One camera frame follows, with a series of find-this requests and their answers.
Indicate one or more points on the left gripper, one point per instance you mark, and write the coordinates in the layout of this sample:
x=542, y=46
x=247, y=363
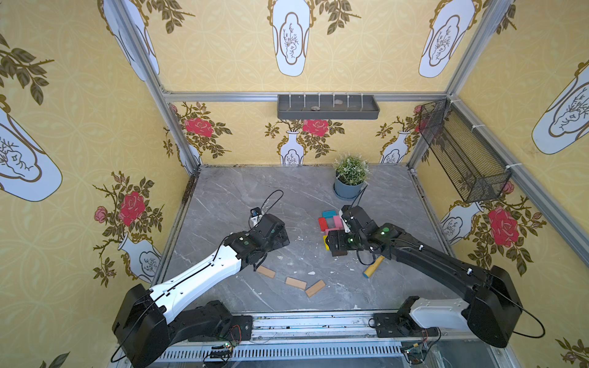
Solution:
x=276, y=230

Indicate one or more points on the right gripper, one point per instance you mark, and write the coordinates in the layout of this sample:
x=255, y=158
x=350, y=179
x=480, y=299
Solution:
x=337, y=244

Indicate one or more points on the yellow block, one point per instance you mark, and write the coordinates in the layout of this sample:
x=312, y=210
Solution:
x=325, y=242

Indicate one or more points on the pink block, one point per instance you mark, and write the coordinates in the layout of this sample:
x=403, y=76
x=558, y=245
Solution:
x=338, y=224
x=330, y=230

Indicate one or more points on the red block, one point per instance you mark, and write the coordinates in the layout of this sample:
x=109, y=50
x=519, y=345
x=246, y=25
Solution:
x=323, y=224

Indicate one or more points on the teal block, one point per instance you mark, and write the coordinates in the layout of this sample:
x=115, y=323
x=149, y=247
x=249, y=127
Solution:
x=329, y=214

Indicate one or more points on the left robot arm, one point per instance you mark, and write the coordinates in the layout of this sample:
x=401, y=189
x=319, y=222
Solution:
x=151, y=320

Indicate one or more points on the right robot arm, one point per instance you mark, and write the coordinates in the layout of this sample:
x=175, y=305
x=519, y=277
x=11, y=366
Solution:
x=487, y=303

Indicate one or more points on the wooden block left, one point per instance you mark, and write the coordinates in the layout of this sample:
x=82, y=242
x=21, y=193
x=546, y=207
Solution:
x=266, y=272

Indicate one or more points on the wooden block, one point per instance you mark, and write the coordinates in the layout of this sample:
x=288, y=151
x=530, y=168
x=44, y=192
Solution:
x=315, y=288
x=296, y=283
x=266, y=272

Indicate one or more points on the wooden block middle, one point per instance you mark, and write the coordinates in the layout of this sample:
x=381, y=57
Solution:
x=296, y=283

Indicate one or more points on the wooden block right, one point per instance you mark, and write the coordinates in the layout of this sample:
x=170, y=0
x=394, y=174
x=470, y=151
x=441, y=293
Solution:
x=315, y=288

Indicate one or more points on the potted green plant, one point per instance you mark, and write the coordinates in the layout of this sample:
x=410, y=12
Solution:
x=351, y=172

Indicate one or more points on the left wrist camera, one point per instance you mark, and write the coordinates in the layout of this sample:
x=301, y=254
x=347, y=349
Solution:
x=255, y=216

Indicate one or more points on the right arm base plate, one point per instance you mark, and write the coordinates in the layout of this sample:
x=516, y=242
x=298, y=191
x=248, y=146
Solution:
x=400, y=325

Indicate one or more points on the aluminium rail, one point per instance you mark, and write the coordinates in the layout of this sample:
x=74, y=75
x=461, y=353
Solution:
x=314, y=335

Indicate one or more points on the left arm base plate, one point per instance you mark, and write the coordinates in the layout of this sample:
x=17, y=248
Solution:
x=237, y=330

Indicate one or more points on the circuit board with wires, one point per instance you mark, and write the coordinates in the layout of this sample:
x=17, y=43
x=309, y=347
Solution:
x=220, y=353

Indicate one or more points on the grey wall shelf tray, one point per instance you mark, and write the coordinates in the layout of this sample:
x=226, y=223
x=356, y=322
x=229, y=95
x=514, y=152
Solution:
x=327, y=107

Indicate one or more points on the black wire mesh basket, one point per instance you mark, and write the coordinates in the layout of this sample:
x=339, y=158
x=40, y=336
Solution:
x=476, y=170

